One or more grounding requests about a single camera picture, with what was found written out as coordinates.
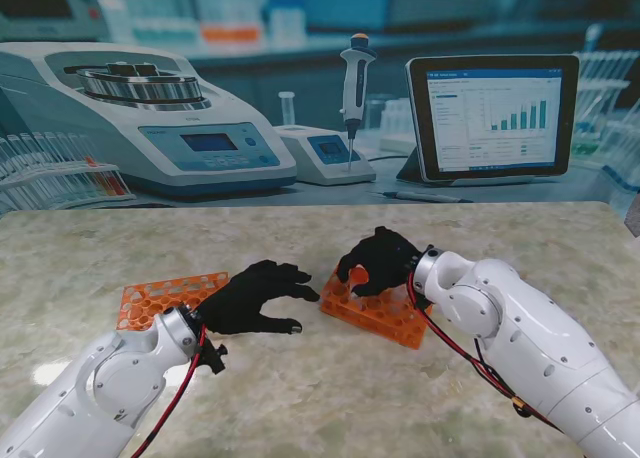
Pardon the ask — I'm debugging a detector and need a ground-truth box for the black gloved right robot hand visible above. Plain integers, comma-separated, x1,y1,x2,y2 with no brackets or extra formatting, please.
335,226,424,298

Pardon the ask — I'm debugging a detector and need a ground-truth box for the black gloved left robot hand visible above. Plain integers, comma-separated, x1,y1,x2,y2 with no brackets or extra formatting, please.
198,259,321,337

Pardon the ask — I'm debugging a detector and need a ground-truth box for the orange test tube rack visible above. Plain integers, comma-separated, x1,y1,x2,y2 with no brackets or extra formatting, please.
117,272,234,333
318,265,432,350

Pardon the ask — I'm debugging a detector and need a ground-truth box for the printed laboratory backdrop banner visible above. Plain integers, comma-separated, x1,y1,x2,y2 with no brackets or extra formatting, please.
0,0,640,237

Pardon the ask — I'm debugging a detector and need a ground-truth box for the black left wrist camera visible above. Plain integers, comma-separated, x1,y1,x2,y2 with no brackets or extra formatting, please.
198,338,229,376

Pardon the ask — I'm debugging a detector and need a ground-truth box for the red black left arm cable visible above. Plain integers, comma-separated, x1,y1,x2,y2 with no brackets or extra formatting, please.
130,325,209,458

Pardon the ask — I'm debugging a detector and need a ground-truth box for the red black arm cable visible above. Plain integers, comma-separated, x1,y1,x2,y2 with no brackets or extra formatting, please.
407,272,564,434
130,325,209,458

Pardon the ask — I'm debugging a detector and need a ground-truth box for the red black right arm cable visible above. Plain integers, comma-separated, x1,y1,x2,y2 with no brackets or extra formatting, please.
407,272,564,434

